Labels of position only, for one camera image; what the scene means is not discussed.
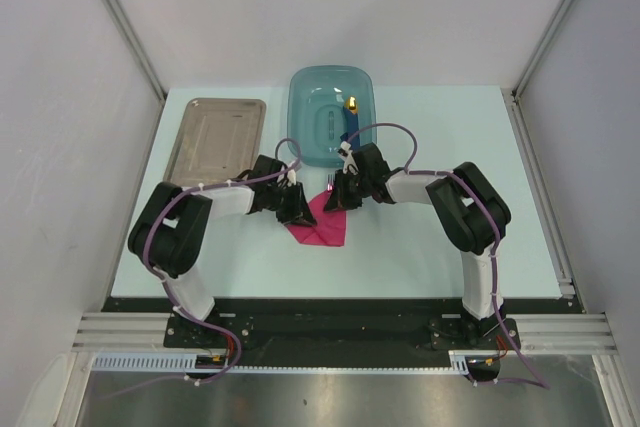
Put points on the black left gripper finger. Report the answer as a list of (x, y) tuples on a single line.
[(288, 211), (300, 211)]

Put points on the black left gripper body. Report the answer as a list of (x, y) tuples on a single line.
[(275, 198)]

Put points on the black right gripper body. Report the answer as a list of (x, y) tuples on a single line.
[(352, 188)]

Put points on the pink paper napkin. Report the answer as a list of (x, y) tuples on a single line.
[(330, 230)]

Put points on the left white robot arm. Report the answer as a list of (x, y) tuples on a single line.
[(168, 235)]

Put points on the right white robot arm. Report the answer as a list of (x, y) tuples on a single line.
[(472, 214)]

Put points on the brown metal tray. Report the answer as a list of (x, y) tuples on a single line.
[(217, 139)]

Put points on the teal plastic basin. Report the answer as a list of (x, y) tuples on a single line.
[(315, 103)]

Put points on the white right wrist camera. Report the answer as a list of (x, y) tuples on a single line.
[(346, 154)]

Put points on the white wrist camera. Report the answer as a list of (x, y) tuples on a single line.
[(287, 180), (346, 154)]

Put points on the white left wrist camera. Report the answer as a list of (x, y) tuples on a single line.
[(287, 180)]

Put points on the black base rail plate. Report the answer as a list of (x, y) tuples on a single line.
[(378, 334)]

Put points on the white slotted cable duct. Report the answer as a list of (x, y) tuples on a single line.
[(144, 362)]

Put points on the aluminium front rail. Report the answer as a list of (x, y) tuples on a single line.
[(565, 334)]

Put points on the left aluminium frame post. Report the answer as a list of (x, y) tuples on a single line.
[(135, 47)]

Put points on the aluminium frame post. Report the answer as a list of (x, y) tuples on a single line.
[(135, 47), (543, 46)]

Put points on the right aluminium frame post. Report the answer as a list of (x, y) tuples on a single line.
[(543, 46)]

